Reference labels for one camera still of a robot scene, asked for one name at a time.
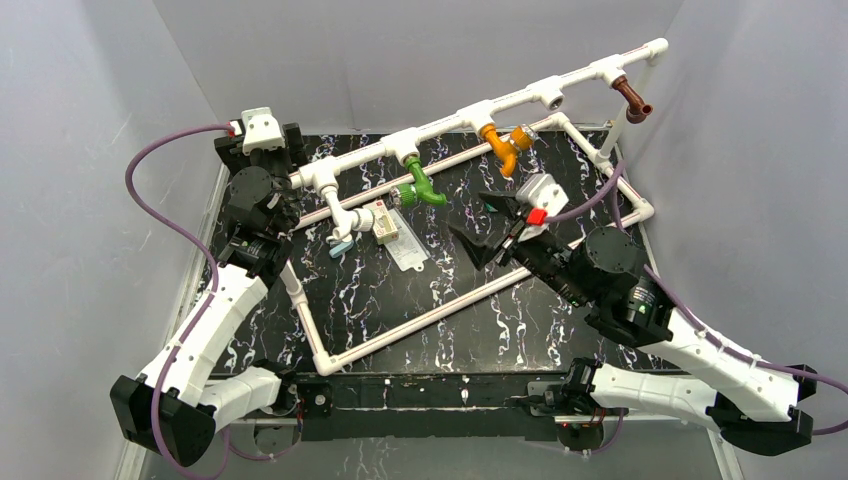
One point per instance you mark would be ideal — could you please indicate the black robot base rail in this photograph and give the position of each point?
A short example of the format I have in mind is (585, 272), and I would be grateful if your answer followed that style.
(424, 404)

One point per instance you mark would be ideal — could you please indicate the orange water faucet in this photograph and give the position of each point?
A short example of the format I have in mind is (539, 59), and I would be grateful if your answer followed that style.
(520, 139)

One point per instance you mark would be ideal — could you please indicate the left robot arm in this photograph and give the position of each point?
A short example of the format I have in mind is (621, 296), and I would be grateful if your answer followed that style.
(170, 408)

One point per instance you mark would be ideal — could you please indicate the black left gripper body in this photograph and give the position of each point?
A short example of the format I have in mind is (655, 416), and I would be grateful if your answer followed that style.
(281, 162)

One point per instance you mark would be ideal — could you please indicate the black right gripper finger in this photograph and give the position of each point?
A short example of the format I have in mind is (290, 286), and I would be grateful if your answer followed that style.
(484, 250)
(506, 203)

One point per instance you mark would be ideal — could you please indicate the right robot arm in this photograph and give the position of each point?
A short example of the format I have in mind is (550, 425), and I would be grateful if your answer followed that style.
(721, 386)

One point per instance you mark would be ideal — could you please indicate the green water faucet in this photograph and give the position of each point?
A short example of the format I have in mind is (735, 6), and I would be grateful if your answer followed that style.
(420, 190)

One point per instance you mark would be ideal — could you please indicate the white water faucet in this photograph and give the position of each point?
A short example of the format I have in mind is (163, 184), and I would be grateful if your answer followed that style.
(345, 221)

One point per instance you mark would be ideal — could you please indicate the light blue faucet handle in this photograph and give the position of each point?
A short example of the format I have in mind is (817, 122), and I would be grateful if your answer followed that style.
(337, 249)

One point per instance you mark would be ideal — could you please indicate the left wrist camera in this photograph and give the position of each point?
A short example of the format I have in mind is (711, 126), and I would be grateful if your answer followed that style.
(259, 129)

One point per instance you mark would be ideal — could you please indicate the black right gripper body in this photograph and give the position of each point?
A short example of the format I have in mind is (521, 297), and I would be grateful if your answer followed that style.
(545, 256)

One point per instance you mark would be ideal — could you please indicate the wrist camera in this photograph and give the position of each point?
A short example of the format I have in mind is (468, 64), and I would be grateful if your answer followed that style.
(545, 198)
(259, 129)

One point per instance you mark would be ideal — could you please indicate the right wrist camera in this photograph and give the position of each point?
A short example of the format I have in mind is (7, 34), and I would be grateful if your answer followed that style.
(545, 198)

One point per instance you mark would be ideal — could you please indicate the brown water faucet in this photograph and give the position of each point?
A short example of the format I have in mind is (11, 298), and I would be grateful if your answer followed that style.
(637, 109)

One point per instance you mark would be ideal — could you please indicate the small cardboard box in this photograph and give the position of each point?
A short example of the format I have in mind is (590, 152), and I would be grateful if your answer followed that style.
(384, 228)

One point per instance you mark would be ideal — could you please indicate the white PVC pipe frame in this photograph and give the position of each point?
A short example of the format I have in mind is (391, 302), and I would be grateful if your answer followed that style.
(638, 64)

